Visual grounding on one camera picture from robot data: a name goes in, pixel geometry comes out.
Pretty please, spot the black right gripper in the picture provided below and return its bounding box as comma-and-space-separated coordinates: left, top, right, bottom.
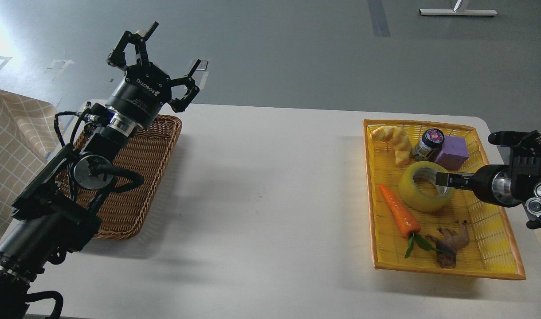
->
435, 165, 510, 206

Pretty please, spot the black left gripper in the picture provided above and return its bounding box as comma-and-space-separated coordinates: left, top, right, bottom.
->
105, 21, 201, 131

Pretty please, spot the yellow tape roll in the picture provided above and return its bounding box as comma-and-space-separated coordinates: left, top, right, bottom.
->
398, 161, 455, 213

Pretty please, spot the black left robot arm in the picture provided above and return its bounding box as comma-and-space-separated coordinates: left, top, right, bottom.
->
0, 22, 201, 319

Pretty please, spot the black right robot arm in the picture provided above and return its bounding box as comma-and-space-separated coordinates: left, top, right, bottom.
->
435, 131, 541, 230

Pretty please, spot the purple foam block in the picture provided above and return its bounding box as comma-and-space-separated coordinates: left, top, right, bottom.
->
432, 135, 469, 171

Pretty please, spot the small dark jar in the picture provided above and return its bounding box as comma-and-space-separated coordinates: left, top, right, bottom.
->
412, 128, 445, 161

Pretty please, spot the yellow plastic basket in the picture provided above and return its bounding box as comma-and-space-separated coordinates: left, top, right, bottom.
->
362, 119, 526, 280

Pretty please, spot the yellow toy croissant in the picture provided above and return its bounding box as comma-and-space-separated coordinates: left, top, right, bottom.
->
370, 126, 413, 167

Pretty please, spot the orange toy carrot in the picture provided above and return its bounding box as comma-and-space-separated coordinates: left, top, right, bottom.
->
379, 184, 441, 259

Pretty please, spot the brown wicker basket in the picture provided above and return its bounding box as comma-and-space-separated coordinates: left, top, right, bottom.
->
55, 115, 183, 240

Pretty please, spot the beige checkered cloth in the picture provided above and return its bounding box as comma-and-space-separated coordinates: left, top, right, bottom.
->
0, 89, 58, 240

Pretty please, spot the white metal stand base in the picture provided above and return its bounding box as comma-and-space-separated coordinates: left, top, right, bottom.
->
419, 0, 498, 17

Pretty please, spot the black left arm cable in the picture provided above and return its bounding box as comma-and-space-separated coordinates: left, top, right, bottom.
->
22, 291, 64, 319

